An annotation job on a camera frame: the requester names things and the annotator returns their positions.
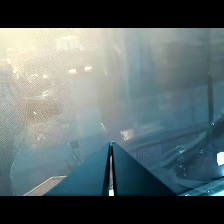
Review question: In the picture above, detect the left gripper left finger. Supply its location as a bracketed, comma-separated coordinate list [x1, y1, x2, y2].
[44, 142, 112, 196]

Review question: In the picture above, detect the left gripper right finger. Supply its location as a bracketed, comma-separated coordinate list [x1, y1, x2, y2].
[111, 142, 177, 196]

